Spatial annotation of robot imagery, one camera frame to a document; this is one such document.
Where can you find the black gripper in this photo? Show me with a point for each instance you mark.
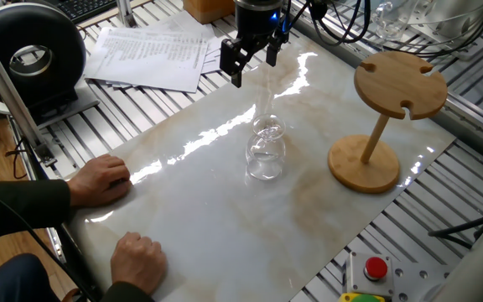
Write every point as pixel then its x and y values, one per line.
pixel 256 19

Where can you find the clear stemmed glass cup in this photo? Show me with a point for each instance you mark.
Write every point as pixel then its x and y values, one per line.
pixel 265 151

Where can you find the right forearm dark sleeve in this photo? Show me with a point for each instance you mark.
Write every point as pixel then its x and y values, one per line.
pixel 120 293

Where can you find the left forearm dark sleeve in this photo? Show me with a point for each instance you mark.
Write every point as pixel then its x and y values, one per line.
pixel 15 207

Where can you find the person left hand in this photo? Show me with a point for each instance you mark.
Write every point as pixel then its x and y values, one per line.
pixel 99 180

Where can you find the person right hand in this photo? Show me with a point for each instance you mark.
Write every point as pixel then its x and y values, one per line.
pixel 138 262

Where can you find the white paper sheet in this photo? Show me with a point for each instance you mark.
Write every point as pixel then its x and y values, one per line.
pixel 195 27
pixel 214 63

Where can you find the wooden block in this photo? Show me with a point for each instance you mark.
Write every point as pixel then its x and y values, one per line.
pixel 208 10

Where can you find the large printed paper sheet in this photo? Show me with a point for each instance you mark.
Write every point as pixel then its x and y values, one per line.
pixel 149 58

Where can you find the silver metal stand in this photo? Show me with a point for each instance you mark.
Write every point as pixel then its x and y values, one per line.
pixel 125 12

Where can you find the clear glass jug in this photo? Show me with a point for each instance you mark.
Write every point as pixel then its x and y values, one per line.
pixel 392 25

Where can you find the round wooden glass rack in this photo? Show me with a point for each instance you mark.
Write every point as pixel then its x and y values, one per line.
pixel 396 84

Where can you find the black keyboard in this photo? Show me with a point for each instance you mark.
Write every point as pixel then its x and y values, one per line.
pixel 86 8

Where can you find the marble pattern slab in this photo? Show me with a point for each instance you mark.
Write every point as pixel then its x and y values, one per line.
pixel 224 230

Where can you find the grey box red button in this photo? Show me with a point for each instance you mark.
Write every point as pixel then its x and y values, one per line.
pixel 369 274

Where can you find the yellow box green button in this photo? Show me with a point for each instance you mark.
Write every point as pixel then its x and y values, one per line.
pixel 361 298

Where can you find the silver base mounting plate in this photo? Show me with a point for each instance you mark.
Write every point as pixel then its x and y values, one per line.
pixel 409 285

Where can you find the blue jeans leg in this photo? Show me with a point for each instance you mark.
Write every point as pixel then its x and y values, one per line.
pixel 15 281

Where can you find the aluminium frame rail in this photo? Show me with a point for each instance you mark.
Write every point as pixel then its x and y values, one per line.
pixel 468 113

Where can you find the aluminium frame post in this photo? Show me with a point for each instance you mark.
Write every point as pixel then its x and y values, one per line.
pixel 2 79

